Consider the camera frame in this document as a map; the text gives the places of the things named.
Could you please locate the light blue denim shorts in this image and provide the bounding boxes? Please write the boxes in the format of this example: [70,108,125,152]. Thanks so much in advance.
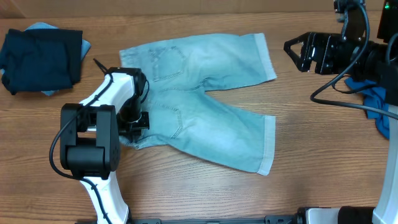
[119,33,276,175]

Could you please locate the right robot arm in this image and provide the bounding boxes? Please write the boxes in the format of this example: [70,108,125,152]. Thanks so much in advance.
[266,0,397,224]

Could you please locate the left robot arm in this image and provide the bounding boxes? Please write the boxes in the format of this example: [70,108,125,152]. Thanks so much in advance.
[56,67,149,223]

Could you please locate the crumpled blue t-shirt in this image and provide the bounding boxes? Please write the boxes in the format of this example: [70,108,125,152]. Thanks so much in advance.
[345,78,390,139]

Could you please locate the folded light blue garment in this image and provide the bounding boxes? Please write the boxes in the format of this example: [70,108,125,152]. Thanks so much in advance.
[0,22,92,96]

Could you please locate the folded dark navy garment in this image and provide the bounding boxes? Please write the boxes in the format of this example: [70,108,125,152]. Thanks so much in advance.
[0,28,83,96]

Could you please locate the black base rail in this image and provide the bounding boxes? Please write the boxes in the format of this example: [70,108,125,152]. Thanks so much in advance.
[127,215,297,224]

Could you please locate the brown cardboard wall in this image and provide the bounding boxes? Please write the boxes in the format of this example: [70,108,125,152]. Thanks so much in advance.
[0,0,385,19]

